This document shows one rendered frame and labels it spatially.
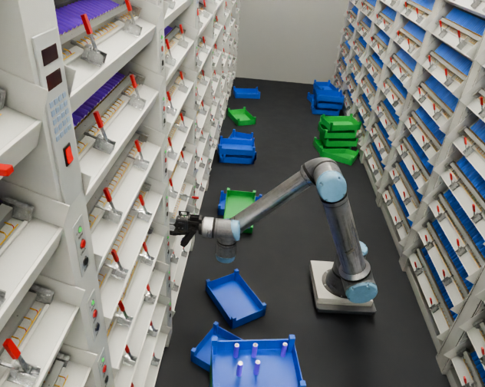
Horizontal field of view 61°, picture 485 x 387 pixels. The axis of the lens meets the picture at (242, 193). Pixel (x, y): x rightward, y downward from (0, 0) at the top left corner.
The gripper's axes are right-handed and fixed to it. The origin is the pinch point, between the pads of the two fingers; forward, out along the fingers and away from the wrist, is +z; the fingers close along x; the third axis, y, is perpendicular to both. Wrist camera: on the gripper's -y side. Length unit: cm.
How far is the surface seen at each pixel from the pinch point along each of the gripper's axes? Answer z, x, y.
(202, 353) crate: -25, 24, -54
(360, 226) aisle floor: -122, -90, -54
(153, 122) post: -5, 22, 60
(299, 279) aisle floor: -75, -31, -54
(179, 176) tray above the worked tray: -5.8, -22.4, 13.6
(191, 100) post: -7, -48, 42
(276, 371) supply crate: -54, 57, -14
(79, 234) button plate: -7, 88, 66
